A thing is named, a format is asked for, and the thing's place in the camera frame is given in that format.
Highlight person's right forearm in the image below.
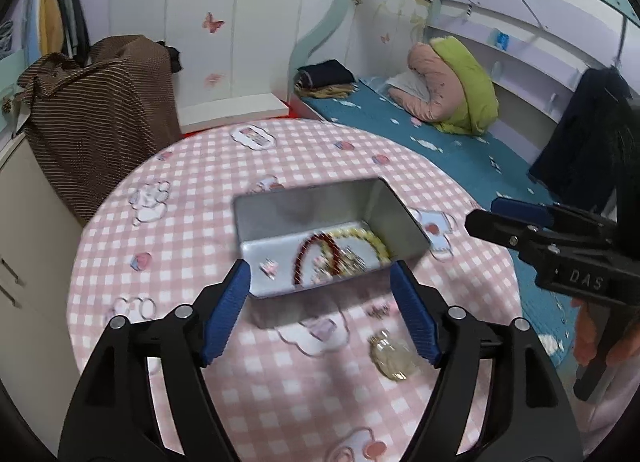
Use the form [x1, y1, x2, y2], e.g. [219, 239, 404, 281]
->
[582, 362, 640, 462]

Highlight yellow hanging garment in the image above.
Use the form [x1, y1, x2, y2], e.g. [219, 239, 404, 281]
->
[39, 0, 65, 56]

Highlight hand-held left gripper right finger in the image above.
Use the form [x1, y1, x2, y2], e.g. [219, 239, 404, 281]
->
[390, 259, 586, 462]

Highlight white pillow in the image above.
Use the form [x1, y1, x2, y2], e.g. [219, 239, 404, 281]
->
[387, 73, 431, 100]

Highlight person's right hand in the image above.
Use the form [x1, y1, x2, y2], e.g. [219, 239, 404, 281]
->
[571, 296, 607, 368]

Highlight white wardrobe doors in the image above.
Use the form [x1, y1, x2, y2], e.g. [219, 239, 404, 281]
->
[107, 0, 351, 113]

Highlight dark navy hanging coat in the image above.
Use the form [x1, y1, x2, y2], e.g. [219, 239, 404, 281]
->
[529, 67, 633, 215]

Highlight silver chain jewelry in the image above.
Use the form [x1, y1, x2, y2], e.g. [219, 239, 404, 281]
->
[320, 247, 373, 280]

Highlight folded tan clothes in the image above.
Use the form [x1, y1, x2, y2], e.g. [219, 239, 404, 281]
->
[295, 82, 358, 100]

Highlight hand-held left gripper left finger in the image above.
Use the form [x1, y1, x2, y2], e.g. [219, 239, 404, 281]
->
[59, 258, 252, 462]

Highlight red bead bracelet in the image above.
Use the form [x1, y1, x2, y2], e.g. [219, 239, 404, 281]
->
[291, 236, 346, 288]

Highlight brown striped garment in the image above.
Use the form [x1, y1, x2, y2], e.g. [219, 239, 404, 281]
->
[17, 35, 183, 223]

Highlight grey metal tin box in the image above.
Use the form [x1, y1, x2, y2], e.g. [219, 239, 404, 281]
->
[232, 177, 432, 330]

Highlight green hanging garment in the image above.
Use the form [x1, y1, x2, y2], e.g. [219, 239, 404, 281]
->
[52, 0, 76, 56]

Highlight folded black clothes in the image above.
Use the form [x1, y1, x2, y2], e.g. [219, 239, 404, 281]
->
[296, 60, 356, 89]

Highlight lilac bed shelf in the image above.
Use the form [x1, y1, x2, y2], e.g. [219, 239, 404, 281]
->
[435, 17, 586, 128]

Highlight gold oval pendant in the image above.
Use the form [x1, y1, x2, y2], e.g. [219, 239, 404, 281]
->
[369, 329, 418, 383]

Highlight green quilt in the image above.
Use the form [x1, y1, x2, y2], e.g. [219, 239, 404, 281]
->
[431, 36, 500, 135]

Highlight black cloth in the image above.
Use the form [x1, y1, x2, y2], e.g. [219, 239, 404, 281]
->
[159, 40, 182, 74]

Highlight pink quilt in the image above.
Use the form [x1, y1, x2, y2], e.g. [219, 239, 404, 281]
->
[389, 42, 468, 122]

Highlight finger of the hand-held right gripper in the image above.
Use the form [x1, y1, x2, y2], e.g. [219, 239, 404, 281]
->
[490, 196, 556, 228]
[464, 209, 551, 263]

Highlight white board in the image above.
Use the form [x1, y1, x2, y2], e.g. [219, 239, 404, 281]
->
[177, 92, 290, 133]

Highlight teal printed bed sheet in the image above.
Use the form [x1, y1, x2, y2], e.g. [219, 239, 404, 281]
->
[300, 75, 621, 383]

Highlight black hanging garment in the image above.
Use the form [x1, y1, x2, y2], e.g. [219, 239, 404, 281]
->
[67, 0, 92, 68]

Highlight light blue hanging garment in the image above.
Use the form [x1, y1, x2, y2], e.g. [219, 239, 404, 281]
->
[20, 0, 46, 58]

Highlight pale green drawer cabinet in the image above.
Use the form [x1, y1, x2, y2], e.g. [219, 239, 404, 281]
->
[0, 72, 86, 393]

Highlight yellow bead bracelet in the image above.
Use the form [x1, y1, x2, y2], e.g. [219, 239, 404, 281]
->
[325, 227, 393, 263]

